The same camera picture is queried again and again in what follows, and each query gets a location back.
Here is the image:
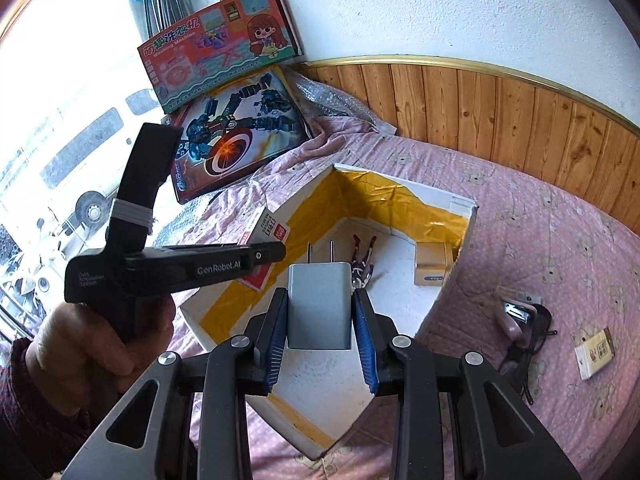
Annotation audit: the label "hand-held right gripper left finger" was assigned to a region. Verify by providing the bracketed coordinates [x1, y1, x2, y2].
[62, 287, 291, 480]

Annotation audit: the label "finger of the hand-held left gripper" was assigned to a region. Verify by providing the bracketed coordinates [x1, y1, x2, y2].
[242, 241, 287, 279]

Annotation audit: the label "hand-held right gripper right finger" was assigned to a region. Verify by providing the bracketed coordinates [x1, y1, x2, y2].
[350, 290, 583, 480]

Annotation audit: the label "white card box red label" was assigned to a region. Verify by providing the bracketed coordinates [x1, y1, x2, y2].
[239, 207, 292, 292]

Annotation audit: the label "white wall charger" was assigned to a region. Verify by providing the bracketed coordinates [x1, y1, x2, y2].
[286, 242, 355, 352]

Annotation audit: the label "white box with yellow tape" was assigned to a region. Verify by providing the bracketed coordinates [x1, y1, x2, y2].
[179, 162, 480, 461]

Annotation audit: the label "beige tissue packet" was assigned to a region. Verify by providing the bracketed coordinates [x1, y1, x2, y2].
[574, 327, 616, 381]

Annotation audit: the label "person's left forearm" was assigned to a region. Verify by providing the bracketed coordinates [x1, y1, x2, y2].
[0, 337, 133, 480]

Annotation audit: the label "person's left hand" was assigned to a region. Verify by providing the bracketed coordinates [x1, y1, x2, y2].
[27, 294, 177, 395]

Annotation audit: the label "small toy figure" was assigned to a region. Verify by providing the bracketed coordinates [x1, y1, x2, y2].
[350, 234, 379, 289]

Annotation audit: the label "small beige packet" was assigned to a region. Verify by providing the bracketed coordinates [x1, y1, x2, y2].
[414, 242, 453, 287]

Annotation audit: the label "white van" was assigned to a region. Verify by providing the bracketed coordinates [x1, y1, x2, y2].
[0, 87, 166, 246]

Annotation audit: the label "robot toy box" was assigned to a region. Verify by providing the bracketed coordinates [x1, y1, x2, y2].
[161, 65, 315, 205]

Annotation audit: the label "pink stapler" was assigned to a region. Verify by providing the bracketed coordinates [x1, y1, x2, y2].
[497, 287, 543, 341]

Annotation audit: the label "black glasses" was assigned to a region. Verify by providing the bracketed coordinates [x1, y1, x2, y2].
[500, 302, 559, 406]

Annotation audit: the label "clear bubble wrap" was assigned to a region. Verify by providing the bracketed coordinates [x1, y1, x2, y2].
[290, 67, 398, 136]

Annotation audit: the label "toy washing machine box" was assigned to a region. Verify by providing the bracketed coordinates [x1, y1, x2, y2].
[137, 0, 306, 113]

